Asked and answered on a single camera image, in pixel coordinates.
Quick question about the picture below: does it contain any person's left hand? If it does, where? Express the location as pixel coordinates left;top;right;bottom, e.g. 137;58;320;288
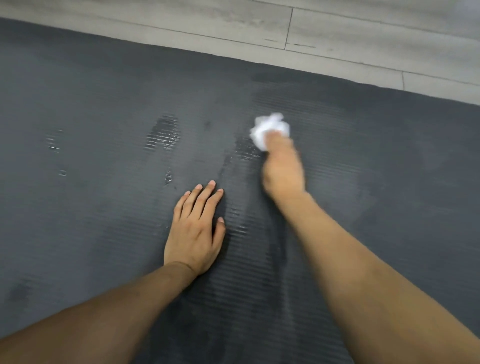
163;180;227;278

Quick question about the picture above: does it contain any person's right hand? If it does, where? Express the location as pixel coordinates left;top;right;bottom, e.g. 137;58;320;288
261;131;307;202

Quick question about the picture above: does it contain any dark grey yoga mat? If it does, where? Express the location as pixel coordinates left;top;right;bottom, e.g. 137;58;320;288
0;16;480;364

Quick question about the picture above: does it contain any white wipe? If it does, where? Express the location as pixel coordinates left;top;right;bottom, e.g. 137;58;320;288
249;112;292;152

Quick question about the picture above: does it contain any person's left forearm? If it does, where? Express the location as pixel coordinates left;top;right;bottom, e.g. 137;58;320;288
0;261;198;364

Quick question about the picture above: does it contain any person's right forearm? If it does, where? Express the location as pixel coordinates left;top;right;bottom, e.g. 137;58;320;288
277;191;480;364

